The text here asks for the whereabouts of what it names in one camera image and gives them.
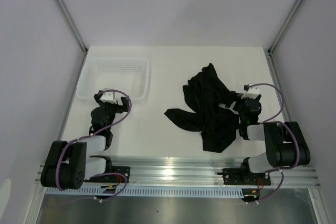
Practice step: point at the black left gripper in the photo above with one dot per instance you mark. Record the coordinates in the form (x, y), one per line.
(124, 107)

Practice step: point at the aluminium mounting rail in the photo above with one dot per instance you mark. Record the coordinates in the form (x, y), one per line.
(199, 172)

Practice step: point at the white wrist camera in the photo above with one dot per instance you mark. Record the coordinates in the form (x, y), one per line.
(108, 95)
(251, 91)

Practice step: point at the aluminium frame post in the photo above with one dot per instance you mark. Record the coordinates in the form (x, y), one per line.
(61, 5)
(296, 7)

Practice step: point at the white plastic basket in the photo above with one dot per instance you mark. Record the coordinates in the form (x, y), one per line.
(128, 74)

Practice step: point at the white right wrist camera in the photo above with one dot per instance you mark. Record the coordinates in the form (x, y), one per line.
(251, 91)

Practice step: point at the right aluminium frame post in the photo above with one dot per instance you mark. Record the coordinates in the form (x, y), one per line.
(296, 7)

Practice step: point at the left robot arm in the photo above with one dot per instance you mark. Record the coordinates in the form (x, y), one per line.
(69, 164)

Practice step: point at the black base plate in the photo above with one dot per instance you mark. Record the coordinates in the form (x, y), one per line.
(237, 176)
(122, 174)

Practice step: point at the white slotted cable duct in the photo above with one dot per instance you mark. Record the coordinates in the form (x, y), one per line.
(152, 191)

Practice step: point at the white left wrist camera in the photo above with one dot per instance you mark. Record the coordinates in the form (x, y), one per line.
(108, 95)

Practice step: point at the black t-shirt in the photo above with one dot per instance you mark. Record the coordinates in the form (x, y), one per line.
(209, 100)

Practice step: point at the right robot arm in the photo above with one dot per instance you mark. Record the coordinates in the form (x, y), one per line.
(285, 145)

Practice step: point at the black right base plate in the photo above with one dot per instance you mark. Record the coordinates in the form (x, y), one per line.
(237, 176)

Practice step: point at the left aluminium frame post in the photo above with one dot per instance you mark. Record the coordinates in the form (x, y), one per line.
(61, 5)

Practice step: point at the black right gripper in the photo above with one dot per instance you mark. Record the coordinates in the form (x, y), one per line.
(238, 96)

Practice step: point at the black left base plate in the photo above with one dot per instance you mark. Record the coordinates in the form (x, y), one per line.
(122, 174)

